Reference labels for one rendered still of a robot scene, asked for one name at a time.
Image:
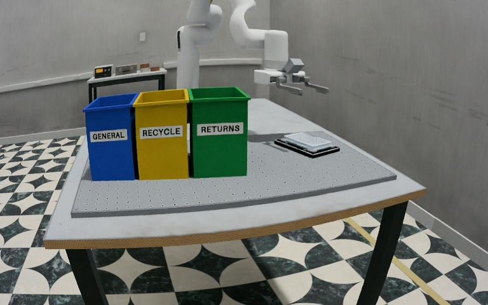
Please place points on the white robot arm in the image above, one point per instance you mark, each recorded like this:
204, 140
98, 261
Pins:
273, 42

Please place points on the green returns bin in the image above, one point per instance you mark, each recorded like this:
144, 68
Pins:
219, 132

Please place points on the yellow recycle bin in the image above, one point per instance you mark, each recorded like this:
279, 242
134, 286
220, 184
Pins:
161, 134

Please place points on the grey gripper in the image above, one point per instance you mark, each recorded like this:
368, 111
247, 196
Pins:
268, 77

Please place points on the blue general waste bin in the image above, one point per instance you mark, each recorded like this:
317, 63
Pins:
111, 137

